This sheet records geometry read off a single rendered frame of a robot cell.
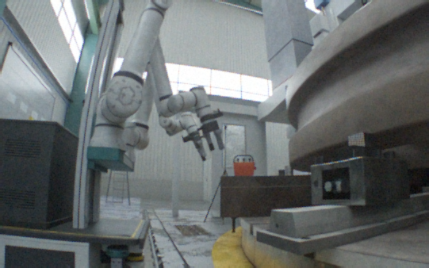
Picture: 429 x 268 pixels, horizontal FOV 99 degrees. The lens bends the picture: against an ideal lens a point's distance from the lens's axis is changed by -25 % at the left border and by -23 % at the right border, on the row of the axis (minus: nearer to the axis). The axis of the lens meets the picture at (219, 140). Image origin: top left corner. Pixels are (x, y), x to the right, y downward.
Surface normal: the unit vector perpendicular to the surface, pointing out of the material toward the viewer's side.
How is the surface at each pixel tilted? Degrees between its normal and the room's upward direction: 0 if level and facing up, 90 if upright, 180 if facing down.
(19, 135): 90
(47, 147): 90
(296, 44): 90
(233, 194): 90
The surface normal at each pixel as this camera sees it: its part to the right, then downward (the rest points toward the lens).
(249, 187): -0.03, -0.21
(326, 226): 0.36, -0.19
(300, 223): 0.34, -0.49
